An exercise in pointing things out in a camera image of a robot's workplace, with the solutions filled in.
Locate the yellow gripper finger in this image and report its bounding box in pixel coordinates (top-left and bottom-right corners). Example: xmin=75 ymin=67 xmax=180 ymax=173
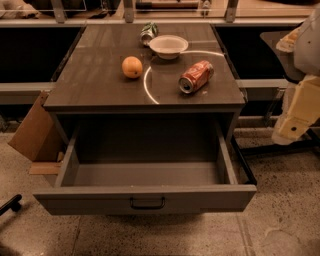
xmin=276 ymin=28 xmax=300 ymax=53
xmin=272 ymin=75 xmax=320 ymax=145

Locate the red coke can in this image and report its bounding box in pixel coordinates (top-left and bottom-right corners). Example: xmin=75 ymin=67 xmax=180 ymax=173
xmin=179 ymin=60 xmax=214 ymax=94

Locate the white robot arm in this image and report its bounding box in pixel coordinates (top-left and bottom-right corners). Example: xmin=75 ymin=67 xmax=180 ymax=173
xmin=272 ymin=5 xmax=320 ymax=145

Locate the green soda can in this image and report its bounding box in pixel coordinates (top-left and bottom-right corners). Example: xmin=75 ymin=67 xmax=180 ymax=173
xmin=140 ymin=22 xmax=159 ymax=46

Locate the open top drawer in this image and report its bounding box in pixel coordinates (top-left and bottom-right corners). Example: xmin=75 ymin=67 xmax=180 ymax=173
xmin=34 ymin=120 xmax=256 ymax=215

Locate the white bowl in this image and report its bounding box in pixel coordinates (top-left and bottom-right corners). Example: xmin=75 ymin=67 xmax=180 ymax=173
xmin=149 ymin=35 xmax=189 ymax=60

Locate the orange fruit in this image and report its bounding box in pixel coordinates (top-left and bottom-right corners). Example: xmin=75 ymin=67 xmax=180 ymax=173
xmin=122 ymin=56 xmax=143 ymax=79

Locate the dark wooden cabinet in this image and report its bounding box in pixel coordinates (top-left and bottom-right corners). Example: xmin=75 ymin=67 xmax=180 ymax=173
xmin=44 ymin=23 xmax=245 ymax=138

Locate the brown cardboard piece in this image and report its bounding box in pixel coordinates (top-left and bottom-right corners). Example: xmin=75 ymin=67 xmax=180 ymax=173
xmin=9 ymin=91 xmax=64 ymax=175

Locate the black chair leg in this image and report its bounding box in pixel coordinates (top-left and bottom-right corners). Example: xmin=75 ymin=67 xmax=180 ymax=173
xmin=0 ymin=194 xmax=22 ymax=216

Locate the black drawer handle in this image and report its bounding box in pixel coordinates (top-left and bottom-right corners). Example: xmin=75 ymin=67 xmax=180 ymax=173
xmin=129 ymin=197 xmax=166 ymax=210

